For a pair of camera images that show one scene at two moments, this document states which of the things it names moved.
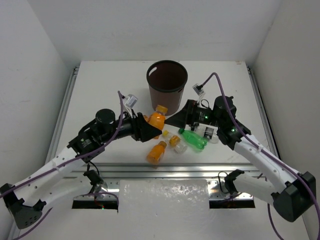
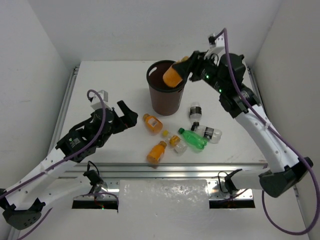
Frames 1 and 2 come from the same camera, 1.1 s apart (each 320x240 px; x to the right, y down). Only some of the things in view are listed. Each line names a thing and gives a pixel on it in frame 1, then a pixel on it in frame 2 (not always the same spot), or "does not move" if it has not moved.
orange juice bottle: x=157 y=119 → x=171 y=78
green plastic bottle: x=193 y=139 does not move
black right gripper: x=186 y=115 → x=192 y=64
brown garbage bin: x=166 y=79 does not move
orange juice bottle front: x=153 y=156 does not move
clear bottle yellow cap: x=175 y=142 does not move
